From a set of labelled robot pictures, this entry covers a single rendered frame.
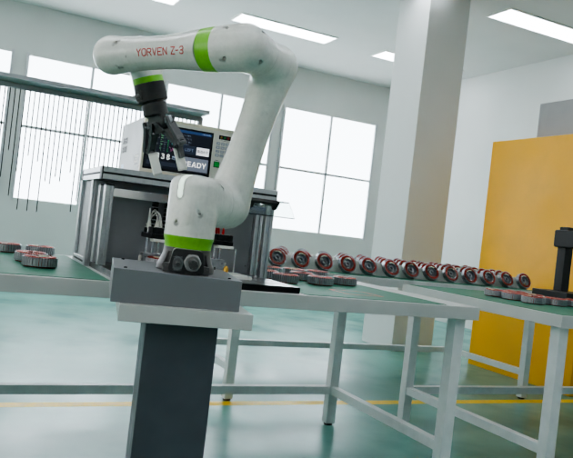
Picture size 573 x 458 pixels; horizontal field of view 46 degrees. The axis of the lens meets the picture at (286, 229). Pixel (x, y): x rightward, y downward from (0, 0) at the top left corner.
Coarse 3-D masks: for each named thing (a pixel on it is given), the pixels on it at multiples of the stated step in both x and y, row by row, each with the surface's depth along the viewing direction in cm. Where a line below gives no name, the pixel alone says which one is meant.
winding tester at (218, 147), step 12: (144, 120) 248; (132, 132) 265; (204, 132) 257; (216, 132) 259; (228, 132) 261; (132, 144) 263; (216, 144) 259; (228, 144) 261; (120, 156) 280; (132, 156) 261; (144, 156) 247; (216, 156) 259; (132, 168) 258; (144, 168) 248; (216, 168) 260
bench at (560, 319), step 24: (408, 288) 369; (432, 288) 359; (456, 288) 386; (504, 312) 304; (528, 312) 291; (552, 312) 287; (408, 336) 370; (552, 336) 283; (408, 360) 368; (552, 360) 282; (408, 384) 369; (552, 384) 281; (408, 408) 370; (456, 408) 332; (552, 408) 280; (504, 432) 302; (552, 432) 281; (552, 456) 281
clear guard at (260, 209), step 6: (258, 204) 240; (264, 204) 241; (282, 204) 245; (288, 204) 247; (252, 210) 237; (258, 210) 238; (264, 210) 239; (270, 210) 241; (276, 210) 242; (282, 210) 243; (288, 210) 245; (276, 216) 240; (282, 216) 241; (288, 216) 242
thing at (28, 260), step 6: (24, 258) 221; (30, 258) 220; (36, 258) 219; (42, 258) 221; (48, 258) 222; (54, 258) 224; (24, 264) 220; (30, 264) 219; (36, 264) 220; (42, 264) 220; (48, 264) 221; (54, 264) 223
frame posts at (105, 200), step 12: (108, 192) 239; (96, 204) 249; (108, 204) 239; (96, 216) 247; (108, 216) 238; (264, 216) 266; (96, 228) 247; (108, 228) 239; (252, 228) 276; (264, 228) 265; (96, 240) 247; (252, 240) 274; (264, 240) 265; (96, 252) 239; (252, 252) 274; (264, 252) 265; (252, 264) 274; (264, 264) 266; (264, 276) 265
